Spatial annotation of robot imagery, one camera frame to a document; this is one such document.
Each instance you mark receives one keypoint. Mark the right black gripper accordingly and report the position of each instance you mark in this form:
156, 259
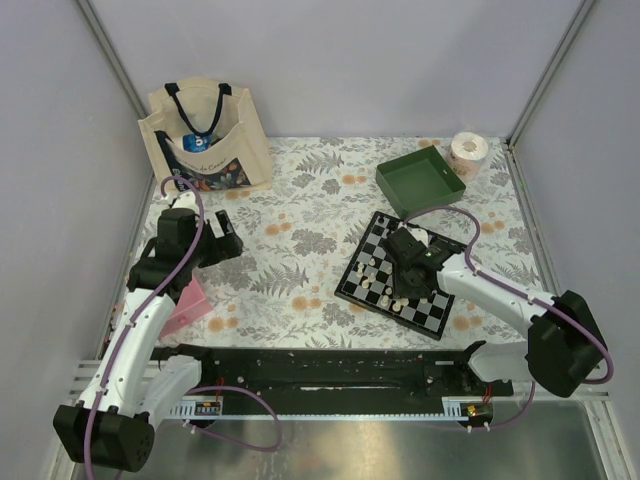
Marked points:
401, 291

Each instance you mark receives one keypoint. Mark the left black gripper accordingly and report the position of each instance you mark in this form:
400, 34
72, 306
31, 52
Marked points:
227, 246

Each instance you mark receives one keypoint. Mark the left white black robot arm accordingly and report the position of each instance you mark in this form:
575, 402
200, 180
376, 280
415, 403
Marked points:
114, 421

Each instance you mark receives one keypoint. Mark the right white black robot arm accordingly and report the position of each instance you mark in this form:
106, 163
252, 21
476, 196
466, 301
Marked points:
561, 343

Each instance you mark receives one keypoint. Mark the black white chess board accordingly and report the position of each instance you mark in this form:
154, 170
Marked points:
428, 319

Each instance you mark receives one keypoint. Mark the floral table mat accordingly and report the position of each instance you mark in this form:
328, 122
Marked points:
298, 238

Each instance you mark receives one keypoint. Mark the green plastic tray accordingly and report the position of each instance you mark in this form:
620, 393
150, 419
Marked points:
418, 181

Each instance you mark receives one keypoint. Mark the cream canvas tote bag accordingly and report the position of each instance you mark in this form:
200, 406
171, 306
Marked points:
209, 133

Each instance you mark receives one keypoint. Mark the toilet paper roll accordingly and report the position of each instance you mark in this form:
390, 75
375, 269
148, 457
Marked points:
466, 155

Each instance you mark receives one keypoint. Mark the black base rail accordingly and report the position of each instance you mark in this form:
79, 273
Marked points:
341, 382

